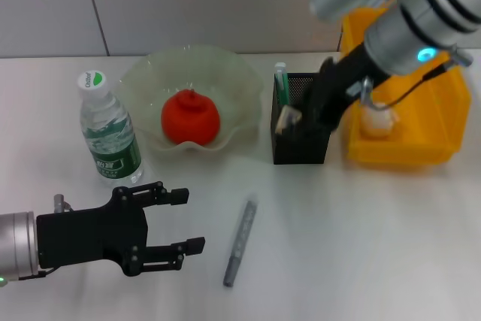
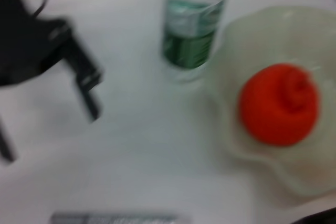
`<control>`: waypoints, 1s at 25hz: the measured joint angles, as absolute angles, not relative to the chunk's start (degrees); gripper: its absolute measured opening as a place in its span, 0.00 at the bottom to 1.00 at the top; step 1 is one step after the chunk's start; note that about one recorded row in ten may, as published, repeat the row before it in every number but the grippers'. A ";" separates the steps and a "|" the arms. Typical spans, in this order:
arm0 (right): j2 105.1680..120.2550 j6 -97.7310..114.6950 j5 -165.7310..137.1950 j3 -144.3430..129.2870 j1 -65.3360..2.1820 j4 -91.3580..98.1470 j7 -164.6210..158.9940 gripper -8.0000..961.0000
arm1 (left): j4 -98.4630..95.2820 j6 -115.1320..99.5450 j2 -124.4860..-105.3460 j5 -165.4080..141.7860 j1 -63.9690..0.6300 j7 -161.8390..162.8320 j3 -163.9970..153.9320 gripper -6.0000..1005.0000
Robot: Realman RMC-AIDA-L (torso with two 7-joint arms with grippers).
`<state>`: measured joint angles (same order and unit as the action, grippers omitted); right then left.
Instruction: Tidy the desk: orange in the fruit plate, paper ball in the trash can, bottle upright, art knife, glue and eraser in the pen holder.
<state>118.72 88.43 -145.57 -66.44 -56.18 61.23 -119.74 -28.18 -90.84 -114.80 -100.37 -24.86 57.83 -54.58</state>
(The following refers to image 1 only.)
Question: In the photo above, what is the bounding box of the pale green wavy glass bowl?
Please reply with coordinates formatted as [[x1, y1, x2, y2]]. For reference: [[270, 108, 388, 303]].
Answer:
[[114, 45, 265, 155]]

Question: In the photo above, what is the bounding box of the orange toy fruit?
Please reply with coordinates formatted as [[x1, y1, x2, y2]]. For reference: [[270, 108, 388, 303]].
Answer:
[[161, 89, 222, 148]]

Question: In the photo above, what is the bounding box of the left arm gripper cable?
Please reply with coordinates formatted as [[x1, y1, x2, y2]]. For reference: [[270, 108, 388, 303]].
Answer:
[[17, 193, 77, 281]]

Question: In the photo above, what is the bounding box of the yellow plastic storage bin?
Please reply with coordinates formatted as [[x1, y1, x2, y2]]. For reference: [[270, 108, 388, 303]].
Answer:
[[337, 7, 473, 167]]

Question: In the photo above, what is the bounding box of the grey glitter pen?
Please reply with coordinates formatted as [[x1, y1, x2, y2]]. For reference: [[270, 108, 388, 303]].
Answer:
[[222, 194, 260, 288]]

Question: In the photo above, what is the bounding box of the arm gripper cable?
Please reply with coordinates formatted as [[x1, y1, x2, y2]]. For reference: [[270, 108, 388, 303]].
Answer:
[[17, 193, 77, 281], [351, 51, 473, 112]]

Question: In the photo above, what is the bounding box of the right arm gripper cable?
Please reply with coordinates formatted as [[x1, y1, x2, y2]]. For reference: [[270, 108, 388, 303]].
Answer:
[[351, 51, 473, 112]]

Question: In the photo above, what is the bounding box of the beige eraser with barcode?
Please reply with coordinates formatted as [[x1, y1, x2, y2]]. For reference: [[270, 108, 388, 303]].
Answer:
[[275, 105, 303, 135]]

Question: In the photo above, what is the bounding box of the clear green-label water bottle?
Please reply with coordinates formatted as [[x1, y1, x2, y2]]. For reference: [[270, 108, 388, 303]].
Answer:
[[77, 70, 144, 189]]

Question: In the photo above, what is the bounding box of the white paper ball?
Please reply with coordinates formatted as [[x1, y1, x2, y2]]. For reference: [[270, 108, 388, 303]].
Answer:
[[360, 101, 401, 138]]

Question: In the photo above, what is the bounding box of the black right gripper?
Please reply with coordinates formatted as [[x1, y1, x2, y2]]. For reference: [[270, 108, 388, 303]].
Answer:
[[300, 44, 381, 135]]

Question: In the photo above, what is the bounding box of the black mesh pen holder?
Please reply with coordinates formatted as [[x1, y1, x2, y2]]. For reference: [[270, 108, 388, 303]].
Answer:
[[269, 71, 337, 166]]

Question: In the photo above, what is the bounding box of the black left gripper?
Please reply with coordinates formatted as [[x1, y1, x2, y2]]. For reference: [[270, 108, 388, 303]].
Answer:
[[36, 181, 207, 277]]

